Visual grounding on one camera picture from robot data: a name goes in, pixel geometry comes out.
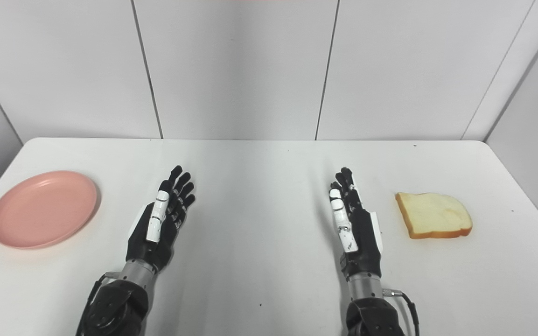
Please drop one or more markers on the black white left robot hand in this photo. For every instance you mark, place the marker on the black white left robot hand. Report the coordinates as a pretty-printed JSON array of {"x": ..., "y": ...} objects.
[{"x": 157, "y": 242}]

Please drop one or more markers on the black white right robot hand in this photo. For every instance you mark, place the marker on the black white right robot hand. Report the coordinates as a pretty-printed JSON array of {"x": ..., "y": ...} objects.
[{"x": 364, "y": 242}]

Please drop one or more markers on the slice of white bread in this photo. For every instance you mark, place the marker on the slice of white bread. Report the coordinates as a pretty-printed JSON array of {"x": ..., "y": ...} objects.
[{"x": 432, "y": 214}]

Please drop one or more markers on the pink round plate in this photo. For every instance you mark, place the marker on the pink round plate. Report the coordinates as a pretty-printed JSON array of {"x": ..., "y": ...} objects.
[{"x": 42, "y": 210}]

